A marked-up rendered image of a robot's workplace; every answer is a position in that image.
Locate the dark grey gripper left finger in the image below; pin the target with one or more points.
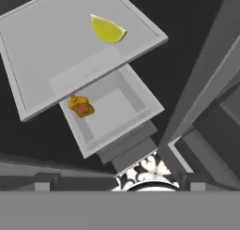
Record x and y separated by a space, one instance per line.
47 179

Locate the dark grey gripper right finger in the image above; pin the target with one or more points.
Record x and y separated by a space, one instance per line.
195 179

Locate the dark grey fridge drawer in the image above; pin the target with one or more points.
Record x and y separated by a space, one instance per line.
128 144
134 158

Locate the grey fridge door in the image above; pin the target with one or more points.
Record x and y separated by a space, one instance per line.
203 83

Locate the pale grey fridge drawer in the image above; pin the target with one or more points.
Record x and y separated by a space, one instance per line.
120 110

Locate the grey fridge shelf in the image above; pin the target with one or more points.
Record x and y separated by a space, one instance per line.
47 39

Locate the yellow lemon wedge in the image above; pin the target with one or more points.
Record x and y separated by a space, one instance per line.
107 30

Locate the yellow sauce bottle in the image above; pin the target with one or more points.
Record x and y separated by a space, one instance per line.
82 107

